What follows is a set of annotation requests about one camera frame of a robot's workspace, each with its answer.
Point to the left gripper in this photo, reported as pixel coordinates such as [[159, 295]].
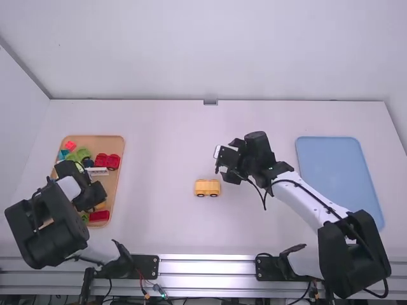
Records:
[[92, 193]]

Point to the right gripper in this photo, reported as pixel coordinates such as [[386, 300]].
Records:
[[233, 162]]

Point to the yellow toy brick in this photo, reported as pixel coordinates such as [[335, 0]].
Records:
[[101, 206]]

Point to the yellow toy car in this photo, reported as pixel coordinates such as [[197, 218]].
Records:
[[208, 188]]

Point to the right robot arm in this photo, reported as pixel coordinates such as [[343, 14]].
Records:
[[305, 200]]

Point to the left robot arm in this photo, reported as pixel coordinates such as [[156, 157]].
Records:
[[47, 228]]

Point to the white toy brick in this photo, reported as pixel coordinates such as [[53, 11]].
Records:
[[97, 171]]

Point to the tan tray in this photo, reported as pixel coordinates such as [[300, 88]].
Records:
[[115, 187]]

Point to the blue toy brick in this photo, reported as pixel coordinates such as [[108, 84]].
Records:
[[89, 163]]

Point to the red wheeled toy brick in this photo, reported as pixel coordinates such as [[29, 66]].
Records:
[[101, 159]]

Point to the light green toy brick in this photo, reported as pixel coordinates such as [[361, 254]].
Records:
[[72, 157]]

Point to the teal toy brick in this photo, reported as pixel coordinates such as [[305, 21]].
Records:
[[63, 154]]

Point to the pink toy brick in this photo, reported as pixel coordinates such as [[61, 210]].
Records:
[[70, 145]]

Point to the blue mat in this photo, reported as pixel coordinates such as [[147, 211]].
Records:
[[334, 178]]

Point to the silver rails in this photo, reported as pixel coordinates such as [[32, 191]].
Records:
[[206, 270]]

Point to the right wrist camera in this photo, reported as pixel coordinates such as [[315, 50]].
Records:
[[217, 152]]

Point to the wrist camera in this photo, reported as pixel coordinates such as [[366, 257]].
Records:
[[217, 152], [70, 189]]

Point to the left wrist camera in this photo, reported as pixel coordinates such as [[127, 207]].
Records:
[[70, 189]]

